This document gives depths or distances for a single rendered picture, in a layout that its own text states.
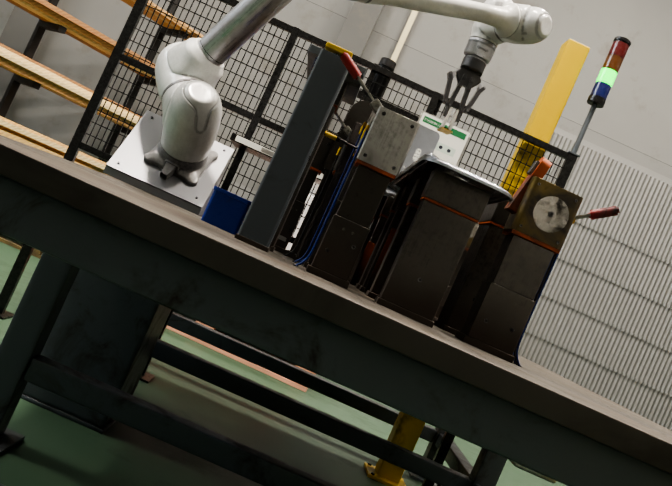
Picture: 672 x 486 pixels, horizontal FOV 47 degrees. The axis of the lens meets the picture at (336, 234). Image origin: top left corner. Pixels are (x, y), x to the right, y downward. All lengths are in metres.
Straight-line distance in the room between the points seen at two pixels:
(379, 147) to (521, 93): 7.68
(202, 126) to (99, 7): 7.13
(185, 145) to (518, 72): 7.14
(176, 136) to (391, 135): 0.96
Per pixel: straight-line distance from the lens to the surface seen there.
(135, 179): 2.43
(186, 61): 2.47
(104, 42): 7.77
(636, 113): 9.59
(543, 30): 2.40
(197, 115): 2.33
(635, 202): 9.41
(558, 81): 3.45
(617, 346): 9.38
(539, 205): 1.61
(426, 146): 2.96
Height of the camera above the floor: 0.74
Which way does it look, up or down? 2 degrees up
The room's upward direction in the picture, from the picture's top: 24 degrees clockwise
